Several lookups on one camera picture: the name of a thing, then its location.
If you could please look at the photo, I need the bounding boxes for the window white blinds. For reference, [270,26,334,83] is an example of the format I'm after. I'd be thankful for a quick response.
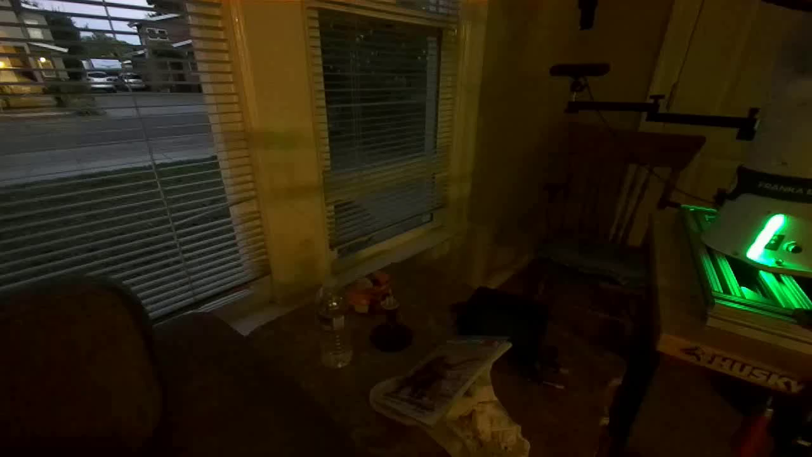
[0,0,270,318]
[309,0,460,257]

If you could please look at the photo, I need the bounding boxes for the wooden chair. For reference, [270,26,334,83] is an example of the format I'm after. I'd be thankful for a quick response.
[539,124,706,333]

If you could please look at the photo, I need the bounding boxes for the crumpled white paper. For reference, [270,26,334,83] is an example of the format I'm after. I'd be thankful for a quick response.
[436,389,531,457]

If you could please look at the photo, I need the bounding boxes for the orange small toy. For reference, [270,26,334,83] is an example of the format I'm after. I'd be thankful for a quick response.
[346,272,394,315]

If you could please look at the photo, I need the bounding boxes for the clear plastic water bottle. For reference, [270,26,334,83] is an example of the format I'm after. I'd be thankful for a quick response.
[318,285,352,367]

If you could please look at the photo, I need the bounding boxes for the red handled tool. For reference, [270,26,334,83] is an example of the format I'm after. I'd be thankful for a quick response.
[734,398,775,457]

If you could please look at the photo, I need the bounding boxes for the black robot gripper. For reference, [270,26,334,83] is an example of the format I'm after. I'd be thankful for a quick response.
[579,0,600,30]

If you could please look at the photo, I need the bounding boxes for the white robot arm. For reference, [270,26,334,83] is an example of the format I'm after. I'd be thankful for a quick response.
[569,0,812,273]

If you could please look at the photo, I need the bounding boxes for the black bag on table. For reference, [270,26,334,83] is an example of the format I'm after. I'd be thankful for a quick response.
[451,286,549,350]

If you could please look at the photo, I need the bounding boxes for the dark sofa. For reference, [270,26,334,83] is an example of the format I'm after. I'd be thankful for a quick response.
[0,280,358,457]

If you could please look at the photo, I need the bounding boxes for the Husky work cart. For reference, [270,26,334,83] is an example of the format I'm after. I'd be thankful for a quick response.
[608,209,812,457]

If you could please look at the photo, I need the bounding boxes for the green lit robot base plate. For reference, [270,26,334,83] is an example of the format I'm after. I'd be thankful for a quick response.
[679,206,812,324]

